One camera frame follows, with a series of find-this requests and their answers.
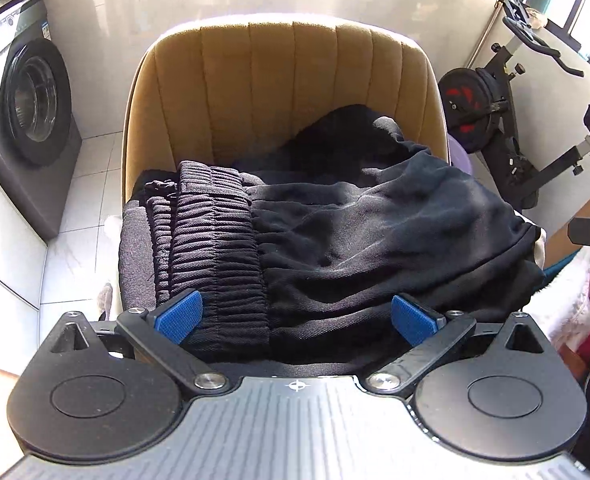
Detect black pants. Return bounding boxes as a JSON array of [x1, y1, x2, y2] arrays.
[[145, 152, 548, 363]]

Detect black garment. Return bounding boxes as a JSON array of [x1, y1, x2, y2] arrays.
[[232, 104, 430, 186]]

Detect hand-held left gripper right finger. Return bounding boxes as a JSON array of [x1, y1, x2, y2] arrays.
[[366, 292, 558, 393]]

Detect grey fluffy slipper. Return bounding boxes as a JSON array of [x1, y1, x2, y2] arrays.
[[97, 282, 116, 322]]

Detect black exercise bike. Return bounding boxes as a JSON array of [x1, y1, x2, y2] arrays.
[[440, 0, 590, 211]]

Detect purple plastic basin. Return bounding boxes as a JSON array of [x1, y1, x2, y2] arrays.
[[447, 132, 476, 176]]

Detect cream garment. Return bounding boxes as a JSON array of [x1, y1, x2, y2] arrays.
[[530, 225, 548, 273]]

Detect white fluffy coat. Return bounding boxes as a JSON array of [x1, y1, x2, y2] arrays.
[[545, 250, 590, 346]]

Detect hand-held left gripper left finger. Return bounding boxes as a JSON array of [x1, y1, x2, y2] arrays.
[[47, 289, 230, 396]]

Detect dark grey garment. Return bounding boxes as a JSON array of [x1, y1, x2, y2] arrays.
[[117, 200, 186, 321]]

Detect white cabinet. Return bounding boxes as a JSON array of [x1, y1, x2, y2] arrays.
[[0, 150, 50, 358]]

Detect yellow velvet chair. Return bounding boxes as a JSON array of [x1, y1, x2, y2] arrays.
[[121, 14, 458, 341]]

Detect metal pipe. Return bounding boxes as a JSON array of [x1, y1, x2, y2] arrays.
[[467, 2, 500, 68]]

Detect grey washing machine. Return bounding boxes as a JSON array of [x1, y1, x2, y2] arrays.
[[0, 0, 83, 241]]

